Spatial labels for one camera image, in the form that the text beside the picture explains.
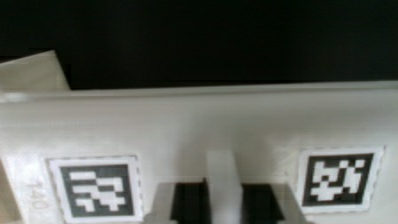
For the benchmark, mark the white U-shaped fence frame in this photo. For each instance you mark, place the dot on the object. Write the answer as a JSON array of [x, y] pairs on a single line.
[[33, 74]]

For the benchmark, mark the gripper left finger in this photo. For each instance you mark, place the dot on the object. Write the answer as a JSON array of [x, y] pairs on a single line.
[[191, 203]]

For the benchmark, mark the white cabinet door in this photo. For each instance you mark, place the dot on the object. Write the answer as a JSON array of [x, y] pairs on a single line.
[[100, 151]]

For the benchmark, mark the white cabinet body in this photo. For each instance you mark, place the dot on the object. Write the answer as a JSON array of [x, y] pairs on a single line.
[[11, 97]]

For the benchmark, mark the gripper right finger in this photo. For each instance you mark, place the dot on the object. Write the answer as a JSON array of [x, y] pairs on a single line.
[[262, 209]]

